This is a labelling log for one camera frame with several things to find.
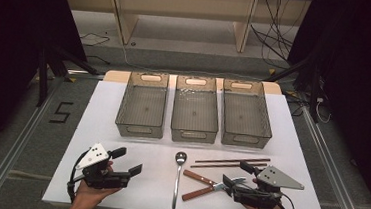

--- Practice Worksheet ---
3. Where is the bundle of black cables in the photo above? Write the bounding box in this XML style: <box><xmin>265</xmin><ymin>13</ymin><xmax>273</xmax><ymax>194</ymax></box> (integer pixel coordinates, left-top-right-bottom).
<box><xmin>247</xmin><ymin>0</ymin><xmax>298</xmax><ymax>69</ymax></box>

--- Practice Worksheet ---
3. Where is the wooden-handled knife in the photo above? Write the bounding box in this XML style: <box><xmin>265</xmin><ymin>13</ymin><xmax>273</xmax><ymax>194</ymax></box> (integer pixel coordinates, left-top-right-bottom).
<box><xmin>181</xmin><ymin>172</ymin><xmax>248</xmax><ymax>207</ymax></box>
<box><xmin>181</xmin><ymin>169</ymin><xmax>226</xmax><ymax>191</ymax></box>

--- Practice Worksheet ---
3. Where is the white plug with cable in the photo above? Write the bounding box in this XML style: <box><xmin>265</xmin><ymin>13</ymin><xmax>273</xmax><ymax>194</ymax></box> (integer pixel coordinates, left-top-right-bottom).
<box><xmin>314</xmin><ymin>96</ymin><xmax>334</xmax><ymax>124</ymax></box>

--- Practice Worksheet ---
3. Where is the light wooden desk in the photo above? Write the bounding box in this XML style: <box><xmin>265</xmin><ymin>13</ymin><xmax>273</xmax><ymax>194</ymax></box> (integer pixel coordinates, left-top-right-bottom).
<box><xmin>57</xmin><ymin>0</ymin><xmax>313</xmax><ymax>60</ymax></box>

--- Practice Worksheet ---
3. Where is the person's left hand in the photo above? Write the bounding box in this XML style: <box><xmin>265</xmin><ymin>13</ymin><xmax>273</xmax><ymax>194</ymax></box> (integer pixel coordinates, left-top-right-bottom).
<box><xmin>74</xmin><ymin>179</ymin><xmax>124</xmax><ymax>209</ymax></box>

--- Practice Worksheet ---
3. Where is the metal spoon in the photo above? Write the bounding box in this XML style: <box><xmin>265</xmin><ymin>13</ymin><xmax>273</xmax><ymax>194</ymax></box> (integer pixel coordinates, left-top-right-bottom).
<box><xmin>170</xmin><ymin>151</ymin><xmax>189</xmax><ymax>209</ymax></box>

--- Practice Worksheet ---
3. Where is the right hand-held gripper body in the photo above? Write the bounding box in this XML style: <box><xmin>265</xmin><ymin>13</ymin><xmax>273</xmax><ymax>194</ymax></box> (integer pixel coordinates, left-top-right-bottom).
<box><xmin>231</xmin><ymin>163</ymin><xmax>307</xmax><ymax>209</ymax></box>

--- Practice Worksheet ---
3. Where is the black tripod stand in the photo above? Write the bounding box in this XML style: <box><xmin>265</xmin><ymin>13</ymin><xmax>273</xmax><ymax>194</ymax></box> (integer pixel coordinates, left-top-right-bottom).
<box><xmin>260</xmin><ymin>50</ymin><xmax>326</xmax><ymax>125</ymax></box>
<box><xmin>34</xmin><ymin>44</ymin><xmax>103</xmax><ymax>113</ymax></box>

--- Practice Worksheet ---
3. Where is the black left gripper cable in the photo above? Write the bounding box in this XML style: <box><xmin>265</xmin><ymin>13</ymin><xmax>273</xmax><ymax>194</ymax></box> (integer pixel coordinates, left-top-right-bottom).
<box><xmin>64</xmin><ymin>149</ymin><xmax>87</xmax><ymax>205</ymax></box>

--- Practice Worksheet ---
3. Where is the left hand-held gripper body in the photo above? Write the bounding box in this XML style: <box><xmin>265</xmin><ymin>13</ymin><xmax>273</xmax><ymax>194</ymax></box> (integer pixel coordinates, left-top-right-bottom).
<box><xmin>74</xmin><ymin>141</ymin><xmax>135</xmax><ymax>192</ymax></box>

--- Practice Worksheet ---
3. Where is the black curtain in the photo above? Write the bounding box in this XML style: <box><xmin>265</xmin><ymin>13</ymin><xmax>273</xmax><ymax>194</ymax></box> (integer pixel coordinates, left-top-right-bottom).
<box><xmin>275</xmin><ymin>0</ymin><xmax>371</xmax><ymax>209</ymax></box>
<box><xmin>0</xmin><ymin>0</ymin><xmax>93</xmax><ymax>181</ymax></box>

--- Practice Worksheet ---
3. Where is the aluminium floor rail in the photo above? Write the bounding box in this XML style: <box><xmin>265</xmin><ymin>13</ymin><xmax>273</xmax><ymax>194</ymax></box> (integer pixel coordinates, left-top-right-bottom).
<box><xmin>293</xmin><ymin>105</ymin><xmax>371</xmax><ymax>209</ymax></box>
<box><xmin>0</xmin><ymin>64</ymin><xmax>108</xmax><ymax>209</ymax></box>

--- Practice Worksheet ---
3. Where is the dark brown chopstick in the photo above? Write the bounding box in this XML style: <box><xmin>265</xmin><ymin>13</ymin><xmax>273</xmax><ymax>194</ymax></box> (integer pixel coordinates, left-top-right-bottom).
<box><xmin>194</xmin><ymin>151</ymin><xmax>272</xmax><ymax>169</ymax></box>
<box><xmin>190</xmin><ymin>156</ymin><xmax>269</xmax><ymax>174</ymax></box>

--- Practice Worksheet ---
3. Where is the thin black floor cable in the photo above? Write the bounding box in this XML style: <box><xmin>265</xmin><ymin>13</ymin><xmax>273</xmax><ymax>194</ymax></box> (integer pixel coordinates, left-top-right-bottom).
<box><xmin>79</xmin><ymin>31</ymin><xmax>112</xmax><ymax>49</ymax></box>

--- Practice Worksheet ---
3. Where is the white table cover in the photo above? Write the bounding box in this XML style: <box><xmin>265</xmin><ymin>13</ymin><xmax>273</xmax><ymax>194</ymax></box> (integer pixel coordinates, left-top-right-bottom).
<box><xmin>40</xmin><ymin>75</ymin><xmax>337</xmax><ymax>209</ymax></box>

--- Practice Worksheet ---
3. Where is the smoky clear plastic bin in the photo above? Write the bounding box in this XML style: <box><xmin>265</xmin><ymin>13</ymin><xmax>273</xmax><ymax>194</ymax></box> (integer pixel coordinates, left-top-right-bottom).
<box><xmin>217</xmin><ymin>77</ymin><xmax>278</xmax><ymax>150</ymax></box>
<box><xmin>114</xmin><ymin>69</ymin><xmax>171</xmax><ymax>141</ymax></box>
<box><xmin>169</xmin><ymin>74</ymin><xmax>224</xmax><ymax>145</ymax></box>

